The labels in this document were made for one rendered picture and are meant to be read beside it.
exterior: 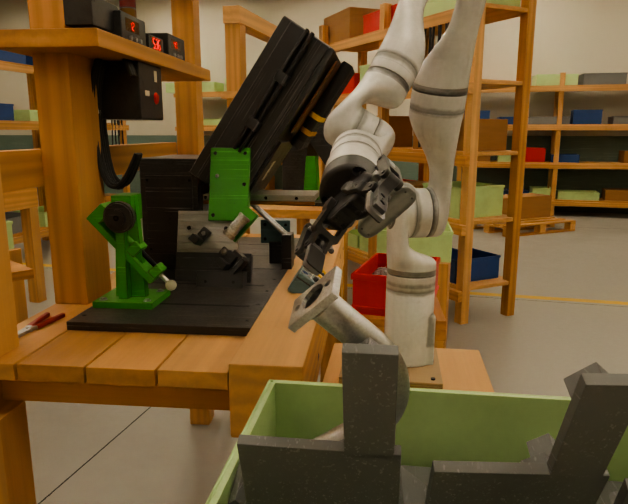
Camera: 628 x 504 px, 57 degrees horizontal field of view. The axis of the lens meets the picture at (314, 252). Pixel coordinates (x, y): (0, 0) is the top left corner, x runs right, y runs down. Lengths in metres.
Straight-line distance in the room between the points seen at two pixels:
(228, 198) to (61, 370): 0.70
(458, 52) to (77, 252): 1.05
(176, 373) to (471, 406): 0.55
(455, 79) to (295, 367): 0.57
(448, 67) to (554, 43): 9.65
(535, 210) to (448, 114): 7.69
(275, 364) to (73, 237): 0.71
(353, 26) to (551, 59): 5.61
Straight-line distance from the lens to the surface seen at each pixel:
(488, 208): 4.32
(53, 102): 1.58
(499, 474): 0.56
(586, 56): 10.67
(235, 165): 1.69
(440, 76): 0.99
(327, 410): 0.87
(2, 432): 1.36
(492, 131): 4.29
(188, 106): 2.51
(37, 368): 1.26
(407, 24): 0.93
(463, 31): 0.98
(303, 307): 0.50
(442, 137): 1.02
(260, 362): 1.10
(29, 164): 1.55
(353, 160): 0.69
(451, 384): 1.16
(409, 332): 1.10
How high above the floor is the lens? 1.32
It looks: 12 degrees down
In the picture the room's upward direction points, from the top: straight up
